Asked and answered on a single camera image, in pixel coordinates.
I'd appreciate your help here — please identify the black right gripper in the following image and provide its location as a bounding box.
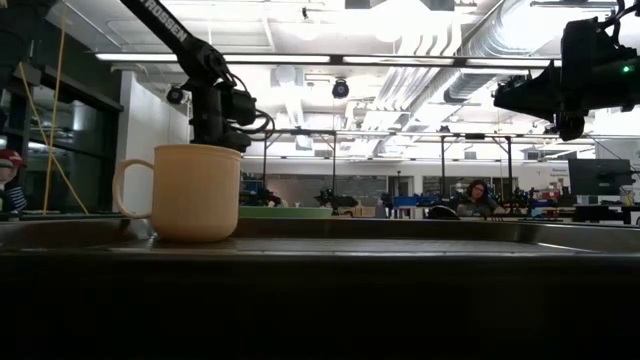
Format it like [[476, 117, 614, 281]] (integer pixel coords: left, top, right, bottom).
[[493, 62, 624, 142]]

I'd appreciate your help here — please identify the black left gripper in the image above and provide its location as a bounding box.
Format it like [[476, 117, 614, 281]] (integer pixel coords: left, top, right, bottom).
[[189, 79, 253, 153]]

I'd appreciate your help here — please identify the beige plastic mug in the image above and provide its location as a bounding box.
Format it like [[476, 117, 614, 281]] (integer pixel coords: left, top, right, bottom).
[[112, 143, 244, 244]]

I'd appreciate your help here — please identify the green plate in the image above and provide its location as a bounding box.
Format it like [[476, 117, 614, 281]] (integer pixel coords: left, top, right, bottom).
[[238, 205, 335, 220]]

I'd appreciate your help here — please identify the silver metal tray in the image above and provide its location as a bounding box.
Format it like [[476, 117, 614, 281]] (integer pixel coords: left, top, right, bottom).
[[0, 215, 640, 360]]

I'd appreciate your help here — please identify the black computer monitor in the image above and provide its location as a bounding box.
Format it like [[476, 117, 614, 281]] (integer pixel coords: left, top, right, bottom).
[[568, 158, 635, 197]]

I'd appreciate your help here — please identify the person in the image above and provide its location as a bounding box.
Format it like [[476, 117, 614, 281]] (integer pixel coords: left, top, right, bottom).
[[0, 148, 29, 221], [455, 179, 506, 219]]

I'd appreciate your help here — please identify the dark glass partition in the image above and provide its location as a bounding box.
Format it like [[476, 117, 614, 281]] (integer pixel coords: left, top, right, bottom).
[[0, 62, 125, 217]]

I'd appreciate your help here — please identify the black desk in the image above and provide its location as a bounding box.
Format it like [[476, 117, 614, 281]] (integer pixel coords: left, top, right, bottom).
[[572, 202, 640, 225]]

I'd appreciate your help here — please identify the black chair back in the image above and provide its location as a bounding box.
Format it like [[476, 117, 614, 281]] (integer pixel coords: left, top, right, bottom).
[[426, 204, 461, 221]]

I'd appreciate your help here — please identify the blue storage bin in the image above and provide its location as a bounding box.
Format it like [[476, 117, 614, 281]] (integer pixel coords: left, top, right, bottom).
[[392, 195, 441, 207]]

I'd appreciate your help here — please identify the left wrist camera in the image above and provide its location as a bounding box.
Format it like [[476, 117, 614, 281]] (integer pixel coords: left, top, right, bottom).
[[219, 88, 259, 127]]

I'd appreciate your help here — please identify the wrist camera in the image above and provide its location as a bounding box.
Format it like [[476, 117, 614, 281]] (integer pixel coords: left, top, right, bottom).
[[560, 17, 624, 66], [219, 88, 259, 127]]

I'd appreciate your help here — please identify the silver ventilation duct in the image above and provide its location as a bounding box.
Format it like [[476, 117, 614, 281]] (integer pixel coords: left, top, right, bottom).
[[442, 0, 564, 105]]

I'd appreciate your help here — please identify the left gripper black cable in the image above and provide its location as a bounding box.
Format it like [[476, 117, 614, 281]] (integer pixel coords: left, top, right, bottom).
[[227, 72, 276, 142]]

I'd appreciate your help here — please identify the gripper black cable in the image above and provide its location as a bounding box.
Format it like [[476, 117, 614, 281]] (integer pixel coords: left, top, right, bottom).
[[602, 0, 640, 49], [227, 72, 276, 142]]

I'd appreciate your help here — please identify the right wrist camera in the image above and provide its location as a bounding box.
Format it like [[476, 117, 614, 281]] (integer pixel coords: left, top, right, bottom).
[[560, 17, 624, 66]]

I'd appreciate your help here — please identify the black metal workstation frame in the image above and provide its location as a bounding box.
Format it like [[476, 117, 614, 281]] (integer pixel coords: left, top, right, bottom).
[[259, 128, 640, 181]]

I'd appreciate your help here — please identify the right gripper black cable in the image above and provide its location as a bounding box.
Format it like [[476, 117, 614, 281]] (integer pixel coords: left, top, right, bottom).
[[602, 0, 640, 49]]

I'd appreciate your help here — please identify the yellow cable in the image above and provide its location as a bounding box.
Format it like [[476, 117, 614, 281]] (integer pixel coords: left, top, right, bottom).
[[42, 17, 69, 215], [17, 62, 90, 216]]

